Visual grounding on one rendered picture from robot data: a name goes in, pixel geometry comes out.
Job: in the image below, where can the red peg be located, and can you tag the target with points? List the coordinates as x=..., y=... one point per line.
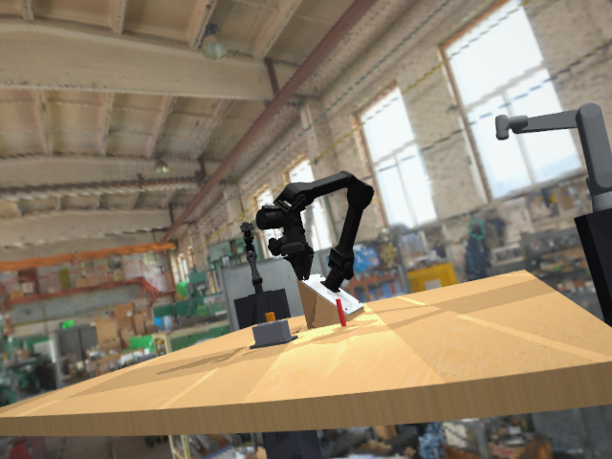
x=341, y=314

